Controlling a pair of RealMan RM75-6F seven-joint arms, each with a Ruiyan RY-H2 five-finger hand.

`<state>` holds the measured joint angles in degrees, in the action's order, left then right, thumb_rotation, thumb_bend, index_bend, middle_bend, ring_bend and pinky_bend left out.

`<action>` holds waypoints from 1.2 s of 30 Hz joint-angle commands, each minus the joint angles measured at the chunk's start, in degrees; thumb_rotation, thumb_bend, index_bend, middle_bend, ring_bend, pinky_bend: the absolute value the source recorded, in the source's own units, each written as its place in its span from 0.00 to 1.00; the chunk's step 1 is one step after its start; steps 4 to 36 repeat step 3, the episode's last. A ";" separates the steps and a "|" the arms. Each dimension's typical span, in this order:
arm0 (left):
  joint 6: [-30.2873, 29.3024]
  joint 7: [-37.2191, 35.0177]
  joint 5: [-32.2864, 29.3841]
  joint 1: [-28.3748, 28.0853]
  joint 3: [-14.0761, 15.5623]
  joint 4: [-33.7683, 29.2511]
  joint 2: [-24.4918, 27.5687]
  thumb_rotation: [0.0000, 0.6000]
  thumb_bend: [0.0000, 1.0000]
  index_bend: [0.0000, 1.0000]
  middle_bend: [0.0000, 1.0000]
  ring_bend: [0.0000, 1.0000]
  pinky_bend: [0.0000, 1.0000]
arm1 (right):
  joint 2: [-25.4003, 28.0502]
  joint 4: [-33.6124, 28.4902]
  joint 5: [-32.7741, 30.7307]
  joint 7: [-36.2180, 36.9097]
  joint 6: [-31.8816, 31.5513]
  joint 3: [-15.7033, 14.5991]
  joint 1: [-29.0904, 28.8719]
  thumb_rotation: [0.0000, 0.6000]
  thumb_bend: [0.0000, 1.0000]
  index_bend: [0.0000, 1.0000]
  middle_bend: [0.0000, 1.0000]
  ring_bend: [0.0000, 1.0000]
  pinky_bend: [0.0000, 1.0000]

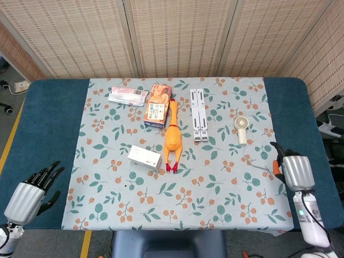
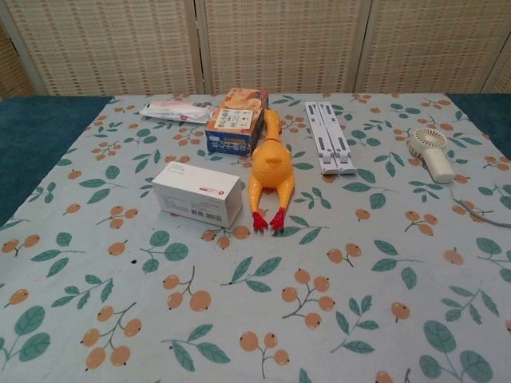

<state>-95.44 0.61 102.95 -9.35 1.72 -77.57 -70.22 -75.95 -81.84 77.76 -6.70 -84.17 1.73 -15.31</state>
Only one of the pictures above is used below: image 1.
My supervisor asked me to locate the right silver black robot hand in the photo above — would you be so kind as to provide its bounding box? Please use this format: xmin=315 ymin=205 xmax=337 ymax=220
xmin=270 ymin=141 xmax=316 ymax=192

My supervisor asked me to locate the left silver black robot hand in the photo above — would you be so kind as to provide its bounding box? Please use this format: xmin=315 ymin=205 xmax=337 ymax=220
xmin=4 ymin=160 xmax=66 ymax=225

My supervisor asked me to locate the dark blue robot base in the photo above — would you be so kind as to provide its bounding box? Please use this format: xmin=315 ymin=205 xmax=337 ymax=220
xmin=111 ymin=230 xmax=227 ymax=258

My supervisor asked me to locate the cream handheld fan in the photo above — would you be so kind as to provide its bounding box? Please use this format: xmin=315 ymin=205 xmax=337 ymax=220
xmin=233 ymin=116 xmax=250 ymax=145

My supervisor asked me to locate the white power strip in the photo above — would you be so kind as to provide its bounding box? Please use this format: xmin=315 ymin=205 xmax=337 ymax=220
xmin=318 ymin=114 xmax=344 ymax=138

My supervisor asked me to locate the dark blue table cover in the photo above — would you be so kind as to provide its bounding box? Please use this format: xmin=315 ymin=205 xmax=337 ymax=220
xmin=0 ymin=77 xmax=344 ymax=231

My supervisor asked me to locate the woven folding screen panel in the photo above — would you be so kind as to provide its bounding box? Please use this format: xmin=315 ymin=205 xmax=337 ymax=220
xmin=217 ymin=0 xmax=344 ymax=78
xmin=0 ymin=21 xmax=48 ymax=83
xmin=126 ymin=0 xmax=241 ymax=78
xmin=0 ymin=0 xmax=139 ymax=80
xmin=282 ymin=18 xmax=344 ymax=116

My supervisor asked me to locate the floral fruit print tablecloth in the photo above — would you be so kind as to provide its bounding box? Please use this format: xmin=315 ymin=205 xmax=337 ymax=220
xmin=61 ymin=77 xmax=294 ymax=232

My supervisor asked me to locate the white folding laptop stand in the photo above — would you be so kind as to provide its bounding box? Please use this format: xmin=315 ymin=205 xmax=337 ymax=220
xmin=189 ymin=88 xmax=210 ymax=142

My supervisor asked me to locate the white floor socket block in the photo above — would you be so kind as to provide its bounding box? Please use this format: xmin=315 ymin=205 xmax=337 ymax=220
xmin=13 ymin=81 xmax=31 ymax=94

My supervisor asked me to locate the black office chair base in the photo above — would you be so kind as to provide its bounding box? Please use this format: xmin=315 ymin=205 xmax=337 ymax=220
xmin=0 ymin=80 xmax=13 ymax=113

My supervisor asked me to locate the white cardboard box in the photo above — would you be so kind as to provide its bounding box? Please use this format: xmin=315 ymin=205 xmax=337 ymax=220
xmin=127 ymin=145 xmax=162 ymax=170

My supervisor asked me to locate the yellow rubber chicken toy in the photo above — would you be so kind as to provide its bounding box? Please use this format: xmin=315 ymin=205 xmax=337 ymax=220
xmin=163 ymin=98 xmax=183 ymax=174

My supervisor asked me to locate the pink white plastic package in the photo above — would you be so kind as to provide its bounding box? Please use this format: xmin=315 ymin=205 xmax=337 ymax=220
xmin=107 ymin=86 xmax=149 ymax=106

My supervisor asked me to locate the orange blue snack box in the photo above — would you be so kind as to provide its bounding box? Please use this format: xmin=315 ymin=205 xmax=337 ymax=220
xmin=144 ymin=84 xmax=173 ymax=129

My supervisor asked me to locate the grey cable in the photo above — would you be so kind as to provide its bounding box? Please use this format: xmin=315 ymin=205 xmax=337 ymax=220
xmin=243 ymin=153 xmax=274 ymax=173

